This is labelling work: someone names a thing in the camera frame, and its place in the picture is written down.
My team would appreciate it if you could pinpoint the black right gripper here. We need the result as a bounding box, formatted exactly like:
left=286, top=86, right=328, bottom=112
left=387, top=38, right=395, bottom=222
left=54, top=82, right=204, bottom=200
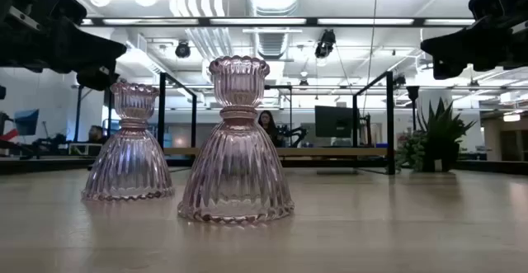
left=420, top=0, right=528, bottom=81

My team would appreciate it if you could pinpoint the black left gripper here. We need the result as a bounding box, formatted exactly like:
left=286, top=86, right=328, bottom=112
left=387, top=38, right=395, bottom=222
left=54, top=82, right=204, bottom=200
left=0, top=0, right=127, bottom=92

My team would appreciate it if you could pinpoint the pink glass candle holder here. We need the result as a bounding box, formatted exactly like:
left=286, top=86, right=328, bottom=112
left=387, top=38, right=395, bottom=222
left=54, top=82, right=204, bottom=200
left=177, top=54, right=295, bottom=226
left=81, top=81, right=176, bottom=203

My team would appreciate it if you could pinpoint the blue lit monitor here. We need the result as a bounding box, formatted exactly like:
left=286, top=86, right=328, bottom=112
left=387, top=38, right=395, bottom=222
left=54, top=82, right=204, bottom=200
left=13, top=108, right=40, bottom=137

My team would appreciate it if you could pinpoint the green potted plant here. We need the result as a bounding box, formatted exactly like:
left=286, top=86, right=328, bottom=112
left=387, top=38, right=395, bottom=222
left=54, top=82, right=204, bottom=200
left=394, top=97, right=479, bottom=173

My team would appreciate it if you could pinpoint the black computer monitor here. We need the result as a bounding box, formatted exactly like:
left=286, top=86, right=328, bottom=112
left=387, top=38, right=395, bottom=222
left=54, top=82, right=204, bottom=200
left=314, top=105, right=356, bottom=139

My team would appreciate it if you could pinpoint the black metal table frame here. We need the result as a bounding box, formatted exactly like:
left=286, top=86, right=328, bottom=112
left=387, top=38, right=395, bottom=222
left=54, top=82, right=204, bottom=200
left=0, top=155, right=528, bottom=177

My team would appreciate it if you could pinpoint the black overhead frame beam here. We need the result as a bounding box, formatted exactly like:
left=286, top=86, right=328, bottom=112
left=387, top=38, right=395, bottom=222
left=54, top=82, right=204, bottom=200
left=80, top=16, right=476, bottom=29

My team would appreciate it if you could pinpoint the wooden shelf with black frame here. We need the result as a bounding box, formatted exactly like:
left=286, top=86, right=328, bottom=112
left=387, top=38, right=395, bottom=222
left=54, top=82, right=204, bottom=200
left=158, top=71, right=396, bottom=177

